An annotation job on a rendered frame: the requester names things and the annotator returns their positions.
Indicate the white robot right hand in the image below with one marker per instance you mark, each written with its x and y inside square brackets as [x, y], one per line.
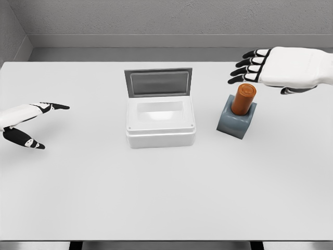
[291, 66]

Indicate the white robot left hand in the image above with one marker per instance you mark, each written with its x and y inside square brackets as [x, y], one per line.
[18, 112]

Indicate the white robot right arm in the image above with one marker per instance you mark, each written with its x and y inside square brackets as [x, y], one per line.
[328, 67]

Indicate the grey hinged box lid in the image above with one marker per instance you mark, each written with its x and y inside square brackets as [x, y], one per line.
[158, 82]

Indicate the white rectangular box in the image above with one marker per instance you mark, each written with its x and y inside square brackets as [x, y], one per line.
[160, 132]

